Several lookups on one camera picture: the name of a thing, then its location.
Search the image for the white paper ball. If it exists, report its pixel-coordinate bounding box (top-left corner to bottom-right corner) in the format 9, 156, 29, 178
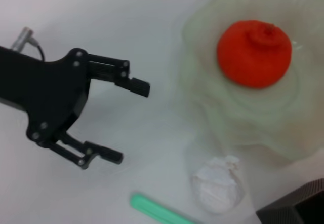
190, 155, 246, 214

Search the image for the pale green glass fruit plate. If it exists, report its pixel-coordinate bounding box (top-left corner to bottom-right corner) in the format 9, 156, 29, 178
177, 0, 324, 169

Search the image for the mint green pen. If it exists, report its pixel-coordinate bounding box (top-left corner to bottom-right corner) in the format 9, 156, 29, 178
130, 193, 202, 224

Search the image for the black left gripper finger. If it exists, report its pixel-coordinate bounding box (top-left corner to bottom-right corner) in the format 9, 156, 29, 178
87, 53, 150, 98
44, 130, 124, 171

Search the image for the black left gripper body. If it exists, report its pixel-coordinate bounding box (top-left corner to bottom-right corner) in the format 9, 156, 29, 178
0, 46, 92, 149

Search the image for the black mesh pen holder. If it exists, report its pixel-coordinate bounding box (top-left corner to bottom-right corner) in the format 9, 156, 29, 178
255, 178, 324, 224

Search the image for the left wrist cable with plug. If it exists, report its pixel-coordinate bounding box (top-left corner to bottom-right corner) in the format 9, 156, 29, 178
10, 27, 46, 63

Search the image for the orange fruit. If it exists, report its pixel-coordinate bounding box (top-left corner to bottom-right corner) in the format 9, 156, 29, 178
216, 20, 293, 89

